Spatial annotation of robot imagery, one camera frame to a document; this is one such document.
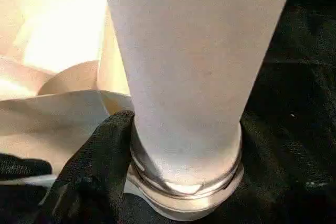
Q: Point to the white plastic table top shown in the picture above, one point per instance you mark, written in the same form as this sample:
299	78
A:
52	24

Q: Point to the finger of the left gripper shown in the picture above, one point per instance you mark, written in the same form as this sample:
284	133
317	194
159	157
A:
23	165

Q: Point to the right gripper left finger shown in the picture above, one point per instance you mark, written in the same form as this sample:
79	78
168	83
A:
92	176

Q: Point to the white plastic table leg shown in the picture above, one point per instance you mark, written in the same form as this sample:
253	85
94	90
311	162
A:
183	64

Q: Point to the black mat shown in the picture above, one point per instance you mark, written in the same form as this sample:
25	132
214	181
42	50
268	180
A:
302	77

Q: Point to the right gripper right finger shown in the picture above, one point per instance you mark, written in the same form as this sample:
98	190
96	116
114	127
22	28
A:
288	176

